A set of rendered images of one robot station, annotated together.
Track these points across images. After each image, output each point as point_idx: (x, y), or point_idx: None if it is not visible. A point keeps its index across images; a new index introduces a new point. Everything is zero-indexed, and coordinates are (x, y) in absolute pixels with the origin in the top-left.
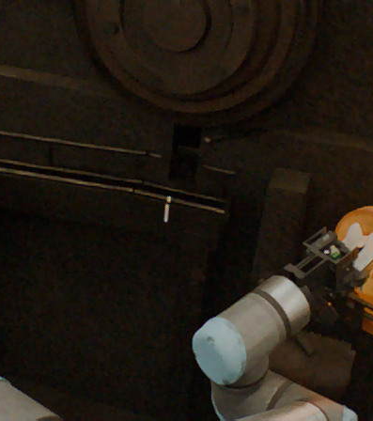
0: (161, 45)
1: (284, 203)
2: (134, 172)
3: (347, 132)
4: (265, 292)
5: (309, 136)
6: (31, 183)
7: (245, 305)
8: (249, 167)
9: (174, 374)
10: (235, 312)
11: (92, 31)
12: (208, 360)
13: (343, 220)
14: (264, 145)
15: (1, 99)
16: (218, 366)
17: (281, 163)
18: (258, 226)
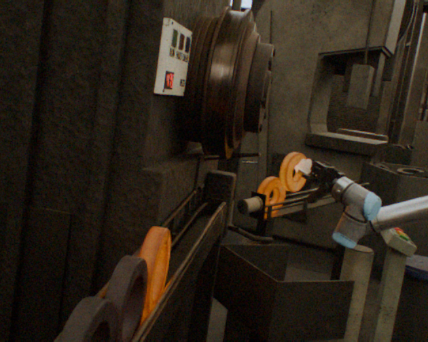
0: (265, 106)
1: (234, 183)
2: (189, 210)
3: (200, 146)
4: (352, 182)
5: None
6: (205, 240)
7: (360, 187)
8: (202, 179)
9: (206, 330)
10: (364, 190)
11: (235, 109)
12: (374, 210)
13: (289, 163)
14: (206, 163)
15: (165, 193)
16: (378, 208)
17: (206, 170)
18: (199, 214)
